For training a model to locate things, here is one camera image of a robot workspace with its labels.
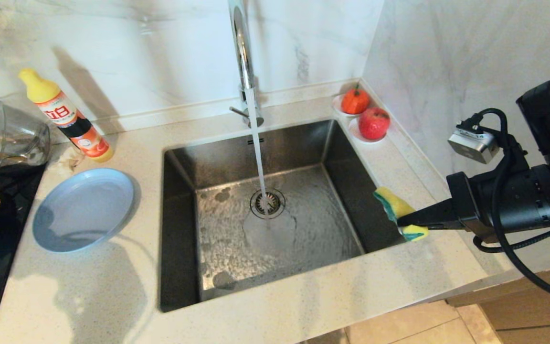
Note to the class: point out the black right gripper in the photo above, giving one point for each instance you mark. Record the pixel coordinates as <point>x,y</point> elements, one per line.
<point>523,200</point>

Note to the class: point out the yellow green sponge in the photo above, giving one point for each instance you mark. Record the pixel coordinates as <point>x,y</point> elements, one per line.
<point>394,203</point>

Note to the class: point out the grey plate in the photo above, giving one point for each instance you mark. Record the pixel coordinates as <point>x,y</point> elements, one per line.
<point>84,210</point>

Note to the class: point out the orange dish soap bottle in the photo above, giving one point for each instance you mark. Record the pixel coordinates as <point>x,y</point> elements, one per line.
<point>62,117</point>

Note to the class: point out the stainless steel sink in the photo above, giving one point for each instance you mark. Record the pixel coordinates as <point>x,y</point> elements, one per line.
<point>313,258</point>

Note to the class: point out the red toy apple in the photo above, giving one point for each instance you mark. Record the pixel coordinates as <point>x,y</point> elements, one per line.
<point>374,123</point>

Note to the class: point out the small white dish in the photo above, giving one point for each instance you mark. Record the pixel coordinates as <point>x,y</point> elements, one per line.
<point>356,135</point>
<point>337,105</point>

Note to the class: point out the wooden cabinet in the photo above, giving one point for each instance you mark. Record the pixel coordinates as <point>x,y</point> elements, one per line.
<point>528,310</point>

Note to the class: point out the orange toy pumpkin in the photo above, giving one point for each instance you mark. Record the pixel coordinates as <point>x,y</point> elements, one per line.
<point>355,101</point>

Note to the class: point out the metal drain strainer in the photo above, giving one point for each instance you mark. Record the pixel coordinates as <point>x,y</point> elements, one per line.
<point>275,200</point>

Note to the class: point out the chrome faucet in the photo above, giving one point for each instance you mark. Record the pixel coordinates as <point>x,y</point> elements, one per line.
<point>242,52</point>

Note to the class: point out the clear glass jug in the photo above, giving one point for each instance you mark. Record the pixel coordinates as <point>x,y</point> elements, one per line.
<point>15,134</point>

